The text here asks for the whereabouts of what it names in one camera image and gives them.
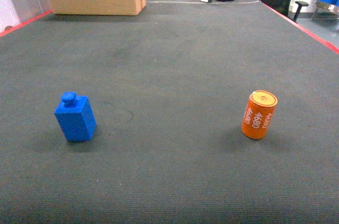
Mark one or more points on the orange cylindrical cap 4680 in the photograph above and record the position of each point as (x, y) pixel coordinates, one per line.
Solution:
(258, 114)

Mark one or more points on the dark grey table mat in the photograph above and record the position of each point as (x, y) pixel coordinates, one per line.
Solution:
(168, 90)

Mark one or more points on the blue block part with knob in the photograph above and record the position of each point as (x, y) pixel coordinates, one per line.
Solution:
(75, 117)

